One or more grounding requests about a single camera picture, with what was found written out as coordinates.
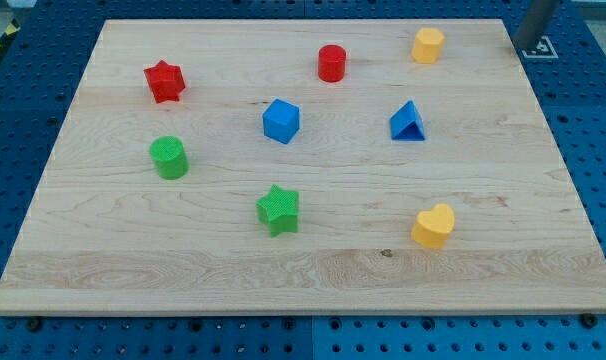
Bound red cylinder block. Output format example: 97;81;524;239
317;44;347;83

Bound green star block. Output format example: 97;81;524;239
256;184;299;237

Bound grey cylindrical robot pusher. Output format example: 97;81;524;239
513;0;560;51

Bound yellow hexagon block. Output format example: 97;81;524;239
411;27;446;64

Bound red star block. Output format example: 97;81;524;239
143;60;186;103

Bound blue cube block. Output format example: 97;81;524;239
262;99;300;144

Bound blue triangle block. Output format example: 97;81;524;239
389;100;426;141

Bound white square marker tag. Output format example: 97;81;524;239
521;35;558;59

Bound light wooden board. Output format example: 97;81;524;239
0;19;606;316

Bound green cylinder block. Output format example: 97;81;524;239
149;136;189;180

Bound yellow heart block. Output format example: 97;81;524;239
410;203;455;249

